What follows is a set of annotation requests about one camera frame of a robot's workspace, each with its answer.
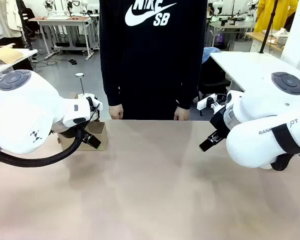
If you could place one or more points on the person in white coat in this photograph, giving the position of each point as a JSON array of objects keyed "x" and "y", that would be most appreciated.
[{"x": 5, "y": 20}]

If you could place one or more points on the person's left hand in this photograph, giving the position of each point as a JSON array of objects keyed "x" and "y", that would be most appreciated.
[{"x": 182, "y": 114}]

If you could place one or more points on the white side table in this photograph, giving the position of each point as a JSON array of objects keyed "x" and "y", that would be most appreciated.
[{"x": 240, "y": 65}]

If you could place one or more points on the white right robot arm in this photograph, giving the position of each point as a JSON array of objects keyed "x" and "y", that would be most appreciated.
[{"x": 255, "y": 145}]

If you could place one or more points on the person in yellow coat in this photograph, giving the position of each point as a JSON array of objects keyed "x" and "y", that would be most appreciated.
[{"x": 285, "y": 12}]

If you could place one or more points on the flat brown cardboard sheet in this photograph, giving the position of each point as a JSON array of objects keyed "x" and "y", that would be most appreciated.
[{"x": 5, "y": 55}]

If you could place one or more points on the brown cardboard cup carrier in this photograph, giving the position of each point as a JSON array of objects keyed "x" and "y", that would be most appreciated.
[{"x": 101, "y": 135}]

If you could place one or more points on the black tripod pole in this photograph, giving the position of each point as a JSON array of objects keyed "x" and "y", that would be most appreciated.
[{"x": 266, "y": 32}]

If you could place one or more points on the brown-topped lab table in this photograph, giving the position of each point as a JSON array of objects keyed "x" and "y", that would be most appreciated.
[{"x": 65, "y": 20}]

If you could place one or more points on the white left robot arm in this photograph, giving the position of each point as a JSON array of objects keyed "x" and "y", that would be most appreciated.
[{"x": 22, "y": 112}]

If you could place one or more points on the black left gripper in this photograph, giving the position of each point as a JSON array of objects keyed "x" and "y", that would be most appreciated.
[{"x": 68, "y": 134}]

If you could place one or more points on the blue cloth bundle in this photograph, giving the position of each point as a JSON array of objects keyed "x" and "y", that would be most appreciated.
[{"x": 208, "y": 53}]

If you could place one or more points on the person's right forearm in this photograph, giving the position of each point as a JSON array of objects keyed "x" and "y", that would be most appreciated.
[{"x": 112, "y": 85}]

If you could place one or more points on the person's right hand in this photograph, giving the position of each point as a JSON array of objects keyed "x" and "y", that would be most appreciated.
[{"x": 116, "y": 112}]

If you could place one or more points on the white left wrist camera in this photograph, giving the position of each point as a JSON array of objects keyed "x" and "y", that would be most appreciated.
[{"x": 97, "y": 106}]

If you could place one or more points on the light wooden table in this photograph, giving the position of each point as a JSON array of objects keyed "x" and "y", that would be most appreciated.
[{"x": 258, "y": 37}]

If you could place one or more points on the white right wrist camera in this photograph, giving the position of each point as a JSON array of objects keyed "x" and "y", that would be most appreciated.
[{"x": 204, "y": 102}]

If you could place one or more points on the thin stand with round top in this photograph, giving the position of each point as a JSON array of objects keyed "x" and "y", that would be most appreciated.
[{"x": 80, "y": 74}]

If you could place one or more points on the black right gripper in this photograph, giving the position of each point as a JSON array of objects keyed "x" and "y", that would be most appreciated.
[{"x": 221, "y": 122}]

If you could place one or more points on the person in black hoodie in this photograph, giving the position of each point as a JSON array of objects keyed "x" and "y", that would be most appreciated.
[{"x": 152, "y": 62}]

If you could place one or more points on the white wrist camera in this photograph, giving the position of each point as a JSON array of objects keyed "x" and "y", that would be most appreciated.
[
  {"x": 97, "y": 106},
  {"x": 204, "y": 102}
]

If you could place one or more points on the stack of grey bowls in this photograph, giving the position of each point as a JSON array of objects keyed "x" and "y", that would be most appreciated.
[{"x": 281, "y": 42}]

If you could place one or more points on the black office chair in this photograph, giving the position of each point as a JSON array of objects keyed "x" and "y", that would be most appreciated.
[{"x": 215, "y": 82}]

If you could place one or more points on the person's left forearm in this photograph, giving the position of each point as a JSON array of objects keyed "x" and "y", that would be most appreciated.
[{"x": 187, "y": 87}]

